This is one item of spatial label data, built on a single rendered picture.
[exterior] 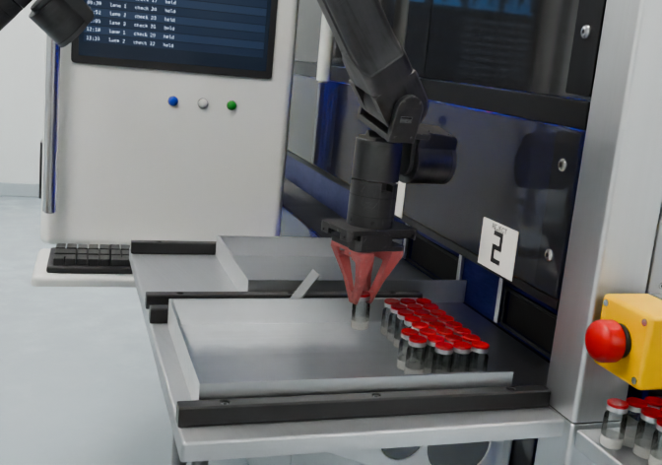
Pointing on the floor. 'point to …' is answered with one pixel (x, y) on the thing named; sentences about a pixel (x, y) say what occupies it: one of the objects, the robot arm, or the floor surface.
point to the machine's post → (610, 204)
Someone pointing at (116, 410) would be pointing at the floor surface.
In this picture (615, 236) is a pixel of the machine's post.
